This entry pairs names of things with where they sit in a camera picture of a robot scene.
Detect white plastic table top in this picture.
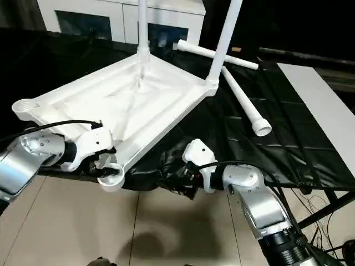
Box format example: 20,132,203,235
12,52,220,193

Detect white plastic table leg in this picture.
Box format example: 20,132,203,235
221,65,273,137
204,0,244,90
177,39,260,71
136,0,152,63

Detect black mat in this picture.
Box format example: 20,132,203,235
0,27,355,193

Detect white sideboard with glass doors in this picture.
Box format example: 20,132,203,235
37,0,206,46

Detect grey curtain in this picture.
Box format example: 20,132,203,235
0,0,46,33

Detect black cabinet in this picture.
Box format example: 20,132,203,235
200,0,355,63

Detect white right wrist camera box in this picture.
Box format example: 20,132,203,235
181,139,221,196

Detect black metal table frame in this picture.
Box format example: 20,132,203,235
291,187,355,231

